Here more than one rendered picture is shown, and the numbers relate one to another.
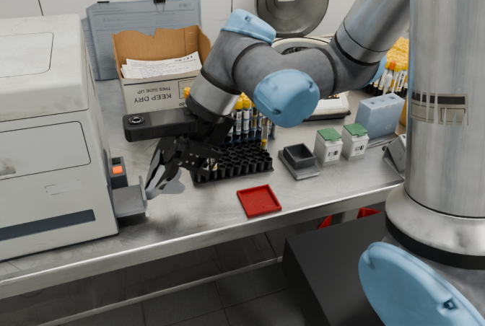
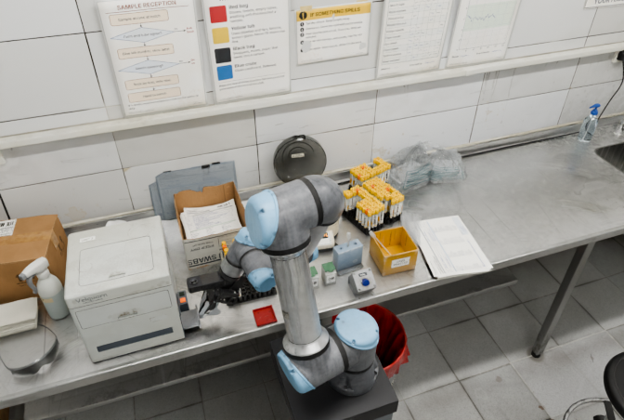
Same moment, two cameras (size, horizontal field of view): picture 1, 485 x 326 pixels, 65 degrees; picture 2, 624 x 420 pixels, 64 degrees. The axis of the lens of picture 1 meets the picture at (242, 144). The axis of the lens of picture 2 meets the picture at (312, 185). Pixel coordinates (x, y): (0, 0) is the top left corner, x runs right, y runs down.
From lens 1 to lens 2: 99 cm
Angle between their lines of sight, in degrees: 1
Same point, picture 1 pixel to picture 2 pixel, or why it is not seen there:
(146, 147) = not seen: hidden behind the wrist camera
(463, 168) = (292, 331)
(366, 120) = (337, 259)
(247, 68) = (245, 264)
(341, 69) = not seen: hidden behind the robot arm
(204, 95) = (227, 269)
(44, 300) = (126, 377)
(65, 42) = (157, 244)
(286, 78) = (260, 272)
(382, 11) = not seen: hidden behind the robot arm
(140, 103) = (194, 251)
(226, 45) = (236, 248)
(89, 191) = (171, 319)
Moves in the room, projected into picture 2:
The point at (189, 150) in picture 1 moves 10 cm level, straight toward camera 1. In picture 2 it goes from (221, 295) to (221, 321)
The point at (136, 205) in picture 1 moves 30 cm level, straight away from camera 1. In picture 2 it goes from (194, 321) to (181, 257)
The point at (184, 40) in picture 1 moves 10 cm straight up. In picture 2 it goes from (224, 191) to (221, 171)
